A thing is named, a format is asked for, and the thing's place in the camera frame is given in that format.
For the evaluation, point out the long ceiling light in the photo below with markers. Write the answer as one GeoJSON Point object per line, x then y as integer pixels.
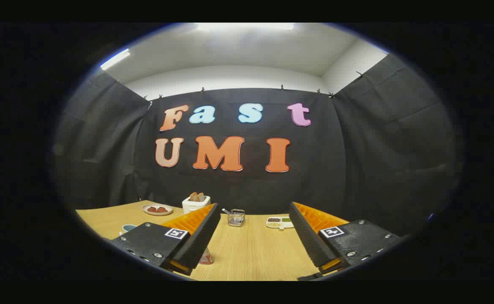
{"type": "Point", "coordinates": [114, 59]}

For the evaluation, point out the small white round plate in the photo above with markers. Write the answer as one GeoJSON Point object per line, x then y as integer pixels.
{"type": "Point", "coordinates": [145, 210]}

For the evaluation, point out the wooden table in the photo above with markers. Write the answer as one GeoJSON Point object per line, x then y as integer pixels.
{"type": "Point", "coordinates": [251, 253]}

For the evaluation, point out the white divided sauce dish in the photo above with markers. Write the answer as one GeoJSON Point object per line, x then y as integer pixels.
{"type": "Point", "coordinates": [290, 224]}

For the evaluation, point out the white toaster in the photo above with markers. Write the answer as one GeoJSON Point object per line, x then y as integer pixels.
{"type": "Point", "coordinates": [194, 206]}

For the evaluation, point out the silver juice bottle red label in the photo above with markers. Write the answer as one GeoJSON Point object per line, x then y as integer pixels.
{"type": "Point", "coordinates": [207, 257]}

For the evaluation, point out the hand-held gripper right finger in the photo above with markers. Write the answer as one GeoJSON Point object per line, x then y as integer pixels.
{"type": "Point", "coordinates": [308, 240]}

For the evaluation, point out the red food piece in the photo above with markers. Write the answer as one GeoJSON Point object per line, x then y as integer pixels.
{"type": "Point", "coordinates": [162, 209]}
{"type": "Point", "coordinates": [152, 209]}

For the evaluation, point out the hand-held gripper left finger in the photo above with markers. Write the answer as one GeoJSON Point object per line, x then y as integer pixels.
{"type": "Point", "coordinates": [200, 240]}

